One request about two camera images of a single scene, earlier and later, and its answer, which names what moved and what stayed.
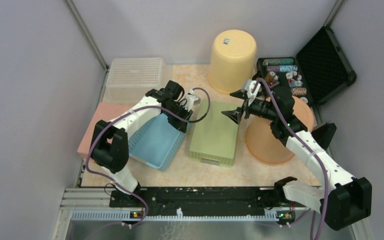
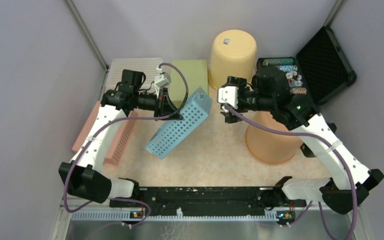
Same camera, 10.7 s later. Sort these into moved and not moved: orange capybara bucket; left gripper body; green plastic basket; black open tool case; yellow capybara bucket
Moved: left gripper body; green plastic basket
Not moved: orange capybara bucket; yellow capybara bucket; black open tool case
